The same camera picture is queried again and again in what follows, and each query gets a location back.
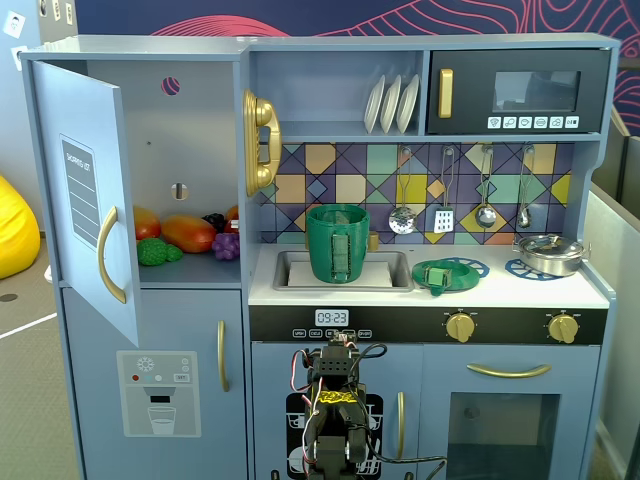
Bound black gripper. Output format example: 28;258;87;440
305;349;325;394

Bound green printed lid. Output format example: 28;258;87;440
411;258;482;297

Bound steel pot with lid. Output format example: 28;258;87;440
511;233;593;278

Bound blue dishwasher door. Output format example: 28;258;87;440
250;341;424;480

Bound green printed container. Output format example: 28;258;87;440
305;203;373;285

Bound blue oven door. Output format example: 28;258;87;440
421;343;602;480

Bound grey toy sink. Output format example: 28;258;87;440
272;249;416;294

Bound blue freezer door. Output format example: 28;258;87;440
60;286;249;480

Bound gold stove knob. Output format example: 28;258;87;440
445;311;477;344
547;313;582;345

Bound purple toy grapes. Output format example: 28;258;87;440
211;232;241;262

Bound metal skimmer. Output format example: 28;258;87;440
388;145;419;236

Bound large orange toy mango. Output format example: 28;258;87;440
160;214;218;254

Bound metal slotted spatula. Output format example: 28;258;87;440
432;145;457;235

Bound green toy broccoli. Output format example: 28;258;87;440
136;237;169;267

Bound small red yellow toy mango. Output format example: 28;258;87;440
132;205;163;242

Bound metal ladle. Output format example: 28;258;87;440
474;144;498;229

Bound metal spoon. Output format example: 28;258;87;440
516;144;536;230

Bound gold toy telephone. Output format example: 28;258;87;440
242;88;283;198

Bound white toy plate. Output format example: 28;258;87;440
363;74;387;135
379;74;403;135
395;73;421;135

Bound blue toy kitchen unit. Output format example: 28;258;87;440
19;32;621;480

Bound grey partition panel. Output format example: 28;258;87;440
582;185;640;480

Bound black microwave door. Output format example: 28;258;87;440
425;48;613;136

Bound yellow beanbag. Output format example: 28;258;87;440
0;174;42;281

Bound blue fridge door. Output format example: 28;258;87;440
30;59;141;349

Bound gold freezer door handle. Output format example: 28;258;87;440
216;319;231;393

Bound gold dishwasher handle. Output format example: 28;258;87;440
395;390;407;461

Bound black power cable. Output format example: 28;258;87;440
363;438;448;480

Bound gold oven handle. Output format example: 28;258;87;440
466;362;553;380

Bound gold fridge door handle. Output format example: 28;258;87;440
96;205;129;305

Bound gold microwave handle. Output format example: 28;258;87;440
438;68;455;120

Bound white wall socket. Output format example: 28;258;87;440
1;10;27;38

